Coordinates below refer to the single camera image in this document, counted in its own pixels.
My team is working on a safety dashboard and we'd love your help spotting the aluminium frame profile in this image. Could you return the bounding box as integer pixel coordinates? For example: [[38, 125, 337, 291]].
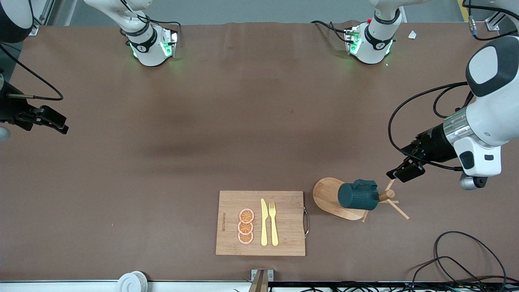
[[28, 0, 55, 36], [485, 10, 512, 31]]

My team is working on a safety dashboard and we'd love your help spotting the white tape roll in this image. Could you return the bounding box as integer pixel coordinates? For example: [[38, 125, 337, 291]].
[[117, 271, 148, 292]]

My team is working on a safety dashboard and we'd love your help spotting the black looped cable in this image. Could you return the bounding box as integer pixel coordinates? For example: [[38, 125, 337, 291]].
[[433, 231, 507, 290]]

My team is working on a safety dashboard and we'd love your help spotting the yellow plastic fork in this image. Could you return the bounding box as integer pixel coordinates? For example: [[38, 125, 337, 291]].
[[269, 202, 279, 247]]

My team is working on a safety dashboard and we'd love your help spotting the brown wooden bar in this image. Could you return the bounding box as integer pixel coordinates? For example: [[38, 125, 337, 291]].
[[248, 270, 269, 292]]

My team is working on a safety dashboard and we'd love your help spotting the yellow plastic knife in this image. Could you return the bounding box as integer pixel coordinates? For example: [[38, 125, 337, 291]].
[[260, 198, 269, 247]]

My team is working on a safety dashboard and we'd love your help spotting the brown table cover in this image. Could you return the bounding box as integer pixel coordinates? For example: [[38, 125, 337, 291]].
[[0, 21, 519, 282]]

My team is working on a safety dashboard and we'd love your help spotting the thin black cable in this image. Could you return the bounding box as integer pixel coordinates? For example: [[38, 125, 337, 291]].
[[407, 255, 519, 292]]

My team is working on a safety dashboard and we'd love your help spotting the dark green cup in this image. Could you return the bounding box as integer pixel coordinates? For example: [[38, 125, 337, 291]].
[[338, 179, 380, 211]]

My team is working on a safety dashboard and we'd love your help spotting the black left base cable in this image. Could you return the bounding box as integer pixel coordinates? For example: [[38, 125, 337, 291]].
[[310, 19, 355, 43]]

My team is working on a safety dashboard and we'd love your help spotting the black base cable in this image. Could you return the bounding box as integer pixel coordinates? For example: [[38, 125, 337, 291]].
[[310, 19, 355, 43], [138, 15, 182, 41]]

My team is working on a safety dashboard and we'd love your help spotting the wooden cup rack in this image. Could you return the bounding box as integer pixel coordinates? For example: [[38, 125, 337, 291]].
[[313, 177, 410, 223]]

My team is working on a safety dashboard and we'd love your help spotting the bamboo cutting board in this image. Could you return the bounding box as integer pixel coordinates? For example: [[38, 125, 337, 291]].
[[215, 191, 311, 257]]

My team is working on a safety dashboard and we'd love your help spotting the black right base cable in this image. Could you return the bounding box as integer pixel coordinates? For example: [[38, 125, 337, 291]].
[[138, 15, 182, 41]]

